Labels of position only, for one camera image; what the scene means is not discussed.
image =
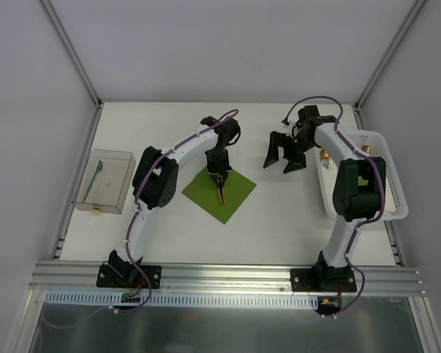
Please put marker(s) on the teal plastic fork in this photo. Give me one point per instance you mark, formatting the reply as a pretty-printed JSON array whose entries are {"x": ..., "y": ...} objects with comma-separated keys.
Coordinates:
[{"x": 98, "y": 169}]

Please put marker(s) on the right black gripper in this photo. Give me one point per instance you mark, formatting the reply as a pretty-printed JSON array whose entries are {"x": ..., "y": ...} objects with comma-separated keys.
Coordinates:
[{"x": 292, "y": 155}]

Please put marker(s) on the copper spoon left in basket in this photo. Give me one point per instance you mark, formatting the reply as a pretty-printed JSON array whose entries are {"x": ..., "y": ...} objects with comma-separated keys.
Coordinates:
[{"x": 325, "y": 159}]

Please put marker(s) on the white plastic basket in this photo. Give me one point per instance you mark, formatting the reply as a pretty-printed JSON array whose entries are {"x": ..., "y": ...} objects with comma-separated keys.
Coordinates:
[{"x": 395, "y": 205}]

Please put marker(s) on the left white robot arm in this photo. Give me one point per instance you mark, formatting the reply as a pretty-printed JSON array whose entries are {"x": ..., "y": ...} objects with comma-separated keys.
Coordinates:
[{"x": 154, "y": 184}]

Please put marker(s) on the green paper napkin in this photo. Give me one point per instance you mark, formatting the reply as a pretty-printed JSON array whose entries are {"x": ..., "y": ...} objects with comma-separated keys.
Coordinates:
[{"x": 204, "y": 193}]

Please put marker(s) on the white slotted cable duct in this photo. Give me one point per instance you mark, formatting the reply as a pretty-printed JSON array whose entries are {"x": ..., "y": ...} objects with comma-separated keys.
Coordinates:
[{"x": 207, "y": 300}]

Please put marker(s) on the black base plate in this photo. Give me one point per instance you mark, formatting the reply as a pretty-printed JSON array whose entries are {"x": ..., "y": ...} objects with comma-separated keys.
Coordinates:
[
  {"x": 150, "y": 276},
  {"x": 326, "y": 279}
]

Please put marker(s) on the aluminium rail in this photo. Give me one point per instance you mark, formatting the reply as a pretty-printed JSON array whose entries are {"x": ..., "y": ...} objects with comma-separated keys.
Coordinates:
[{"x": 225, "y": 279}]

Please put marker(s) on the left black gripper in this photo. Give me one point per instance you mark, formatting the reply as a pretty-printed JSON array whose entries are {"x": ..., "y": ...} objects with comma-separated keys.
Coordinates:
[{"x": 218, "y": 171}]

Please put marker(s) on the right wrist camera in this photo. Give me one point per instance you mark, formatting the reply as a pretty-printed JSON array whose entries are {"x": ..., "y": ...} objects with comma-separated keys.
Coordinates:
[{"x": 287, "y": 124}]

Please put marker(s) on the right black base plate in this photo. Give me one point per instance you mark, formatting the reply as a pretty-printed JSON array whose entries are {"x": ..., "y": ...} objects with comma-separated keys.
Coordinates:
[{"x": 326, "y": 279}]

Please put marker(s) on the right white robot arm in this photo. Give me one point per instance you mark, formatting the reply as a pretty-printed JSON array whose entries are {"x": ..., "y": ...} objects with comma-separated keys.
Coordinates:
[{"x": 358, "y": 196}]

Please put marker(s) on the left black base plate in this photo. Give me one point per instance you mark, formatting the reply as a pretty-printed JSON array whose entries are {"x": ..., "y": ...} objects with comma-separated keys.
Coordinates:
[{"x": 150, "y": 276}]

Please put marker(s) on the clear plastic utensil box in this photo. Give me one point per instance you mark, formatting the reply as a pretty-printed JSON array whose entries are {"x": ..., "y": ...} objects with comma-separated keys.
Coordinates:
[{"x": 110, "y": 189}]

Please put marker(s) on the gold knife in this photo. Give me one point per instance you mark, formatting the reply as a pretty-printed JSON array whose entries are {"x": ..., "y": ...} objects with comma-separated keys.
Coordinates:
[{"x": 221, "y": 195}]

